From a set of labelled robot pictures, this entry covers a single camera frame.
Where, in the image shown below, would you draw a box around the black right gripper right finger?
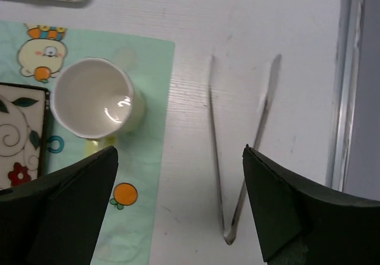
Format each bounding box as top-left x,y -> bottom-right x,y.
243,147 -> 379,264

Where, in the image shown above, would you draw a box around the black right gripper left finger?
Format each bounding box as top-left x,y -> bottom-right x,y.
1,146 -> 118,264

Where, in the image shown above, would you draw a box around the metal tongs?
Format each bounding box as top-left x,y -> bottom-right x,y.
208,53 -> 282,245

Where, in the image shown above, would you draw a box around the square floral ceramic plate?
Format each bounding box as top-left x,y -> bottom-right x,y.
1,83 -> 50,190

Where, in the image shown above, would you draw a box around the pale yellow mug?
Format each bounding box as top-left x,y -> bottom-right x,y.
50,57 -> 146,156

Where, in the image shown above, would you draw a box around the mint green cartoon placemat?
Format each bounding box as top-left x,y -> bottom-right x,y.
0,20 -> 176,265

